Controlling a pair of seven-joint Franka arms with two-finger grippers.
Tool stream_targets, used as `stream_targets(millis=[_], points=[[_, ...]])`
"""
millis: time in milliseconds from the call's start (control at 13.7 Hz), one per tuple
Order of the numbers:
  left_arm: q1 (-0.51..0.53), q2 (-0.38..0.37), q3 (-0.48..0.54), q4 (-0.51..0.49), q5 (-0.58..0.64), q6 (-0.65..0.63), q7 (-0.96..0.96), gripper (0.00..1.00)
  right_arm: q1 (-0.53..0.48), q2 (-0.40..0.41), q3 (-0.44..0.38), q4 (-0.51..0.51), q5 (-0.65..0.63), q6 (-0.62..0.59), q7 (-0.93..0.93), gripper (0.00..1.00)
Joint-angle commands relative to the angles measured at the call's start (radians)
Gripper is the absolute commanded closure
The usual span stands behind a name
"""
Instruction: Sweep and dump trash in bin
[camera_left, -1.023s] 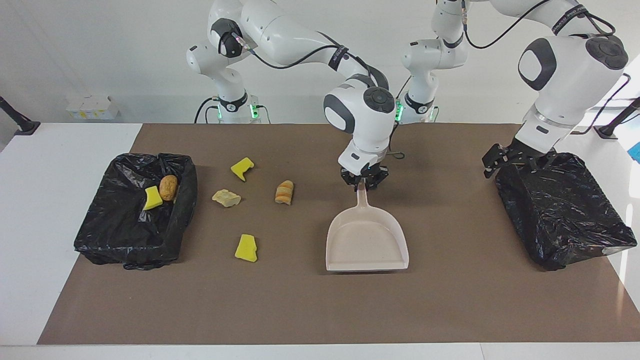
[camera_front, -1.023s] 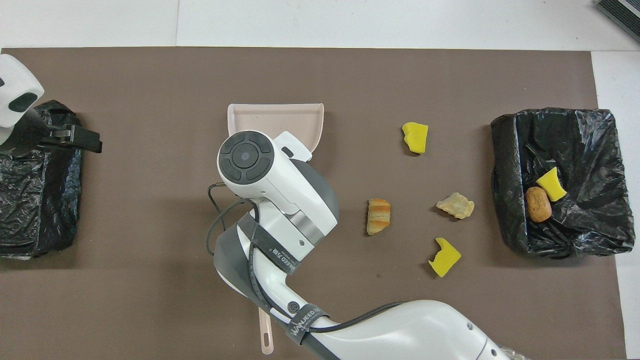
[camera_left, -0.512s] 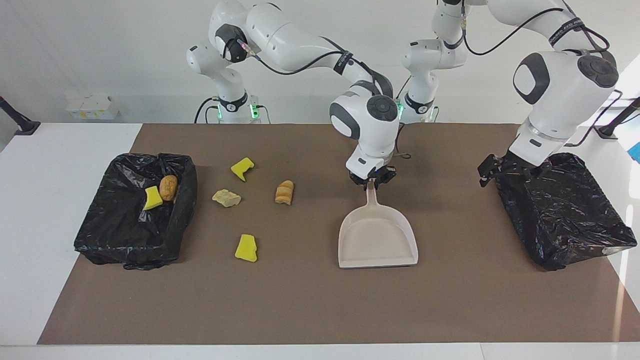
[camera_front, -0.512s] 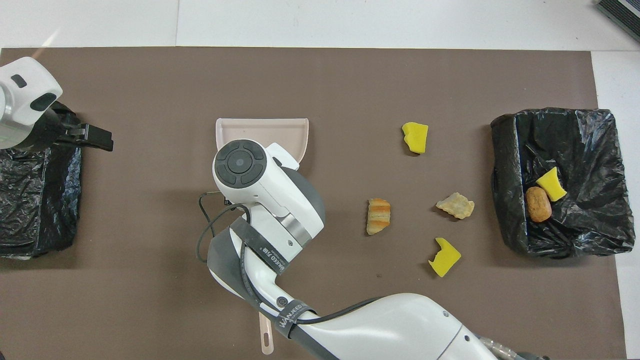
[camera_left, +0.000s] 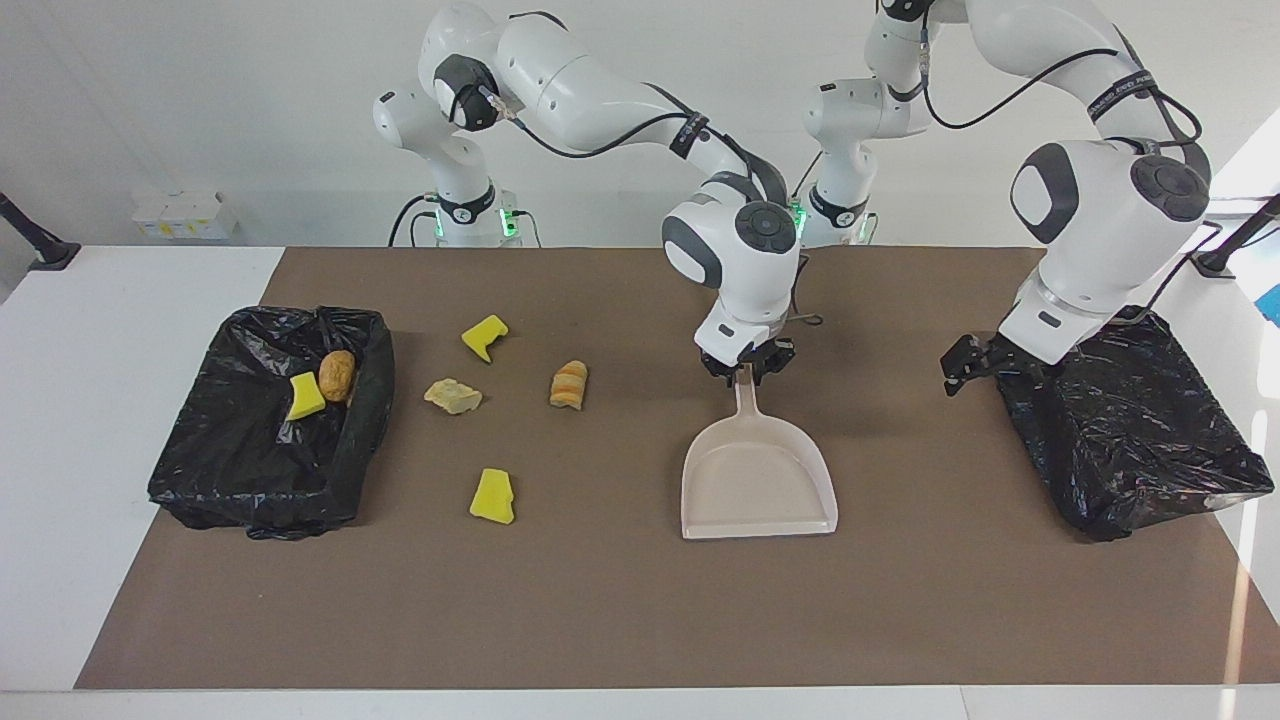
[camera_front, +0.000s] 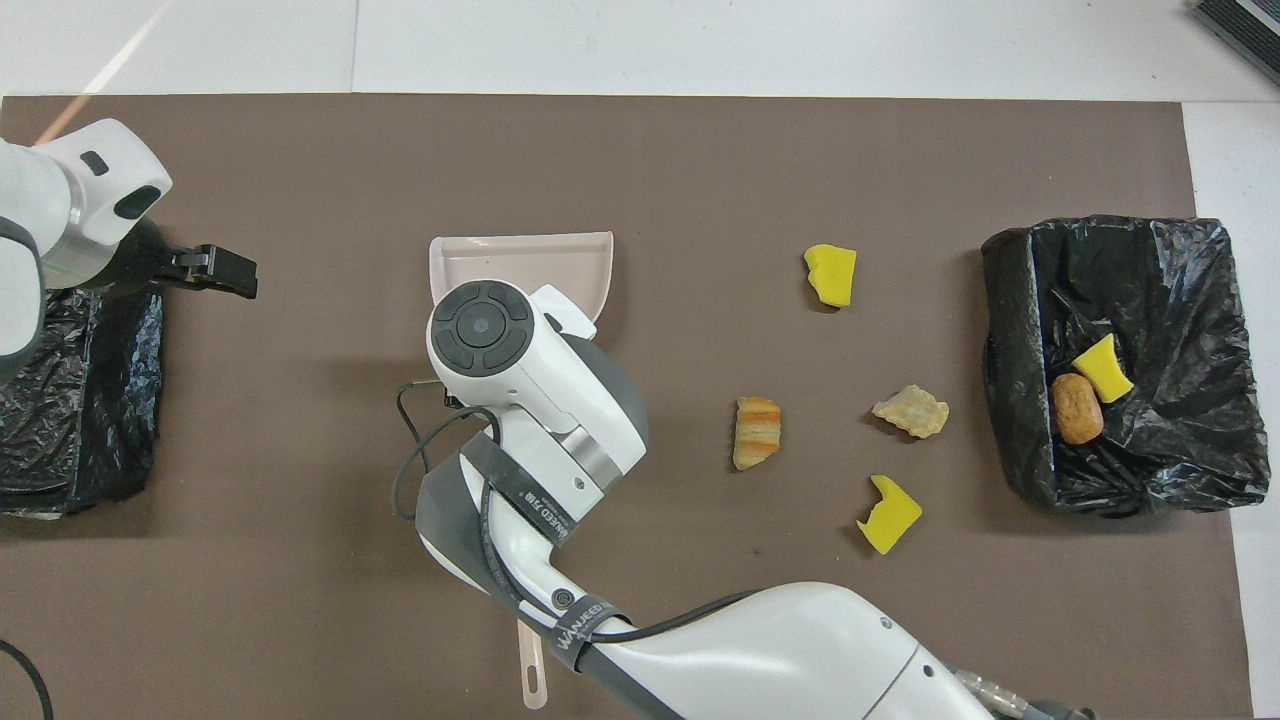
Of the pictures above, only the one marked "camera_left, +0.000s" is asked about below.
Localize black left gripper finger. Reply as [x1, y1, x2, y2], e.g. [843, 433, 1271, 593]
[941, 335, 997, 398]

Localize beige plastic dustpan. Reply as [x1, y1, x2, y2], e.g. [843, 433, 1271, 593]
[681, 365, 839, 541]

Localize striped orange toy bread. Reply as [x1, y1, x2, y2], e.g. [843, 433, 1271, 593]
[549, 360, 589, 411]

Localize notched yellow sponge piece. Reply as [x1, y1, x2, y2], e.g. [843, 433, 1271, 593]
[461, 314, 509, 364]

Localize brown toy bread roll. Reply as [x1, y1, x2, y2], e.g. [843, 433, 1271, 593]
[318, 349, 358, 403]

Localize small yellow sponge wedge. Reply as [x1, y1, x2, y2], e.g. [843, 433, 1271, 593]
[286, 372, 327, 422]

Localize black bag lined bin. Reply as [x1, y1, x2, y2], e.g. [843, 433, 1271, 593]
[995, 308, 1276, 543]
[148, 305, 396, 541]

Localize brown table mat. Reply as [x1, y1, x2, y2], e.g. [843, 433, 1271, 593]
[75, 247, 1280, 691]

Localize yellow sponge block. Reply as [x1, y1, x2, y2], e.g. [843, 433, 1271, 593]
[469, 468, 516, 525]

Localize pale flaky pastry piece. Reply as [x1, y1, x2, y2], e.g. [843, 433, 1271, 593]
[423, 378, 483, 416]

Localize white boxes with yellow labels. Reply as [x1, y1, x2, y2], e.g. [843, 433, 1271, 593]
[132, 192, 239, 241]

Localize black camera stand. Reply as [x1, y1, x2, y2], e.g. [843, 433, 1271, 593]
[0, 192, 81, 271]
[1187, 193, 1280, 279]

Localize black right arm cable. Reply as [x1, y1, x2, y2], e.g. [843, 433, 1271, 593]
[480, 85, 823, 331]

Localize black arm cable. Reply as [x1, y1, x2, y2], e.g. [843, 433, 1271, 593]
[480, 85, 823, 331]
[915, 20, 1216, 291]

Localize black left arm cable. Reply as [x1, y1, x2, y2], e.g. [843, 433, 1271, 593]
[915, 20, 1216, 291]

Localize black base cable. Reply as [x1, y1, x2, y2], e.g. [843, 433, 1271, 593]
[389, 195, 441, 248]

